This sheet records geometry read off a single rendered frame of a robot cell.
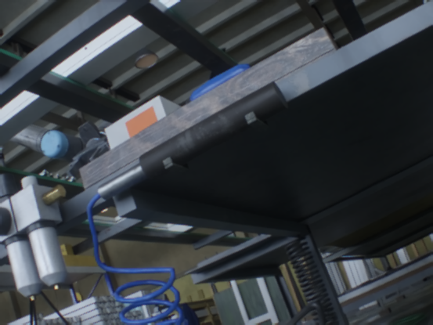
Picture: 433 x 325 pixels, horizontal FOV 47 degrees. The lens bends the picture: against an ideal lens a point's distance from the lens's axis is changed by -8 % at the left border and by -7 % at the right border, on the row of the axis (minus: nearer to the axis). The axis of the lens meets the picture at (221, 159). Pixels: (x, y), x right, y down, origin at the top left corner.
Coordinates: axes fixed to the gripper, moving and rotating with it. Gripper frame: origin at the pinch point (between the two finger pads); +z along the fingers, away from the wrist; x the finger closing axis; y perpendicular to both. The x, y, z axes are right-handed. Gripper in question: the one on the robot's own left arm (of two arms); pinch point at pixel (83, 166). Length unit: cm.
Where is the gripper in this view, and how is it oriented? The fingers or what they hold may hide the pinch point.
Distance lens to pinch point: 161.7
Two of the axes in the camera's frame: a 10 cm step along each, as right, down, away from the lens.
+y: 5.1, 8.1, 2.9
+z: -1.0, 3.8, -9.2
